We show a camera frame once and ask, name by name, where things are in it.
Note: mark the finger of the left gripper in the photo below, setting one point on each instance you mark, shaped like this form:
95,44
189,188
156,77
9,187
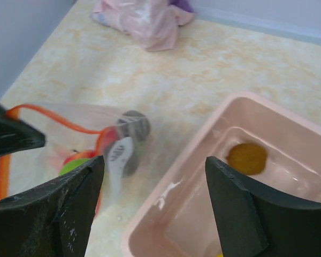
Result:
16,135

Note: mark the pink plastic bin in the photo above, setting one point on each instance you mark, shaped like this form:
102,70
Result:
177,217

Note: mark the green apple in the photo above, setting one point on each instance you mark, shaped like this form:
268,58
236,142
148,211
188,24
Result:
69,166

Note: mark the brown kiwi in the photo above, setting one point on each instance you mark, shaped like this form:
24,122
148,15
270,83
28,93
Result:
247,158

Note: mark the small red apple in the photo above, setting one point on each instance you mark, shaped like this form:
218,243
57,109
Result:
78,155

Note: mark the dark plum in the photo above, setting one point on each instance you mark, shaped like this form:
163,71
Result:
134,124

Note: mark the large red apple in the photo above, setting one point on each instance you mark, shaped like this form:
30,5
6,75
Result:
109,137

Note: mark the clear zip top bag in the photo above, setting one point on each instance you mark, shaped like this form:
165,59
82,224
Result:
70,127

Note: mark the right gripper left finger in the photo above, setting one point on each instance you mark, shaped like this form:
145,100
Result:
54,218

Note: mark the pink crumpled cloth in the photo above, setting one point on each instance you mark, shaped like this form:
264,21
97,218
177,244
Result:
153,25

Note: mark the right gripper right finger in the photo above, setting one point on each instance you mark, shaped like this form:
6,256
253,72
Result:
254,219

